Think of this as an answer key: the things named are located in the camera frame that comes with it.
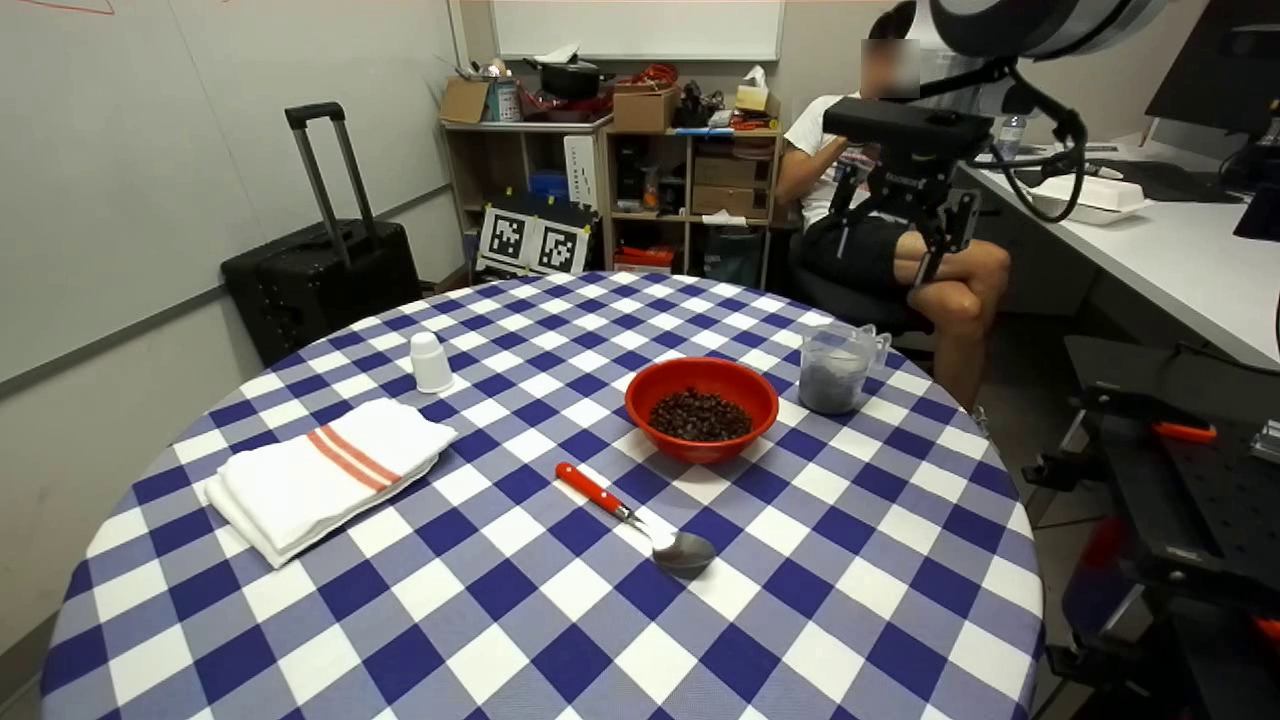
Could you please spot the red-handled metal spoon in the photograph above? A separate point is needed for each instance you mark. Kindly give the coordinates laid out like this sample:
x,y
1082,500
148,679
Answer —
x,y
678,552

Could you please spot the white towel with orange stripes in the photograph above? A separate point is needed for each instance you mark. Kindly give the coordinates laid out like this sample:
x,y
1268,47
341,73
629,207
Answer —
x,y
285,499

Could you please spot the white takeout container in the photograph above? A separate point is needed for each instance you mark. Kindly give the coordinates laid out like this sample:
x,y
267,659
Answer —
x,y
1095,199

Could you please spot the wooden storage shelf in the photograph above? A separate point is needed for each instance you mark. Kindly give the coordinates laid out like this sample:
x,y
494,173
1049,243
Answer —
x,y
667,173

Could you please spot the dark monitor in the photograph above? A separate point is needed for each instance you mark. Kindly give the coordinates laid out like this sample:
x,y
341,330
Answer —
x,y
1231,68

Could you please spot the blue white checkered tablecloth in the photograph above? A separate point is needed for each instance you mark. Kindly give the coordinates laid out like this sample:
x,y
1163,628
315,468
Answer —
x,y
863,570

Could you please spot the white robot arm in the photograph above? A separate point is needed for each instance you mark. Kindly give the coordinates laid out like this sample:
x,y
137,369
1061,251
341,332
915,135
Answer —
x,y
993,36

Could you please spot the white desk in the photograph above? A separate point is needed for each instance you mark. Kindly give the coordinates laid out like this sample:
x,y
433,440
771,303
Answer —
x,y
1192,265

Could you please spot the seated person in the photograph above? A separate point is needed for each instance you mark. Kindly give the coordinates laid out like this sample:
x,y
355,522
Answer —
x,y
886,258

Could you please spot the red bowl with beans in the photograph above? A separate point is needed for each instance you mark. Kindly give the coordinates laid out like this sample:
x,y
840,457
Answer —
x,y
703,411

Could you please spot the black rolling suitcase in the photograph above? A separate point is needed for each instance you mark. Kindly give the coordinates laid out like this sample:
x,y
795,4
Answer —
x,y
328,275

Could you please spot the clear plastic measuring jar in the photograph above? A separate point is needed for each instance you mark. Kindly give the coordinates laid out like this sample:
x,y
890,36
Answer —
x,y
834,364

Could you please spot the fiducial marker board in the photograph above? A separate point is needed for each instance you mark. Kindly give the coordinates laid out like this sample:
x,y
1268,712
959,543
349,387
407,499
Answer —
x,y
531,245

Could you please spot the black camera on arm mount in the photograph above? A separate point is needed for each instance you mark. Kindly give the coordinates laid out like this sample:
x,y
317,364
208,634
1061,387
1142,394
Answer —
x,y
915,131

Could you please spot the orange-handled tool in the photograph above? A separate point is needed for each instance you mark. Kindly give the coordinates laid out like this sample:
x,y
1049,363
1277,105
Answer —
x,y
1185,435

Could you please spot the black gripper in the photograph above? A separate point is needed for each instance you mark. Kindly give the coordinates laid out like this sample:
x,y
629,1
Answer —
x,y
915,191

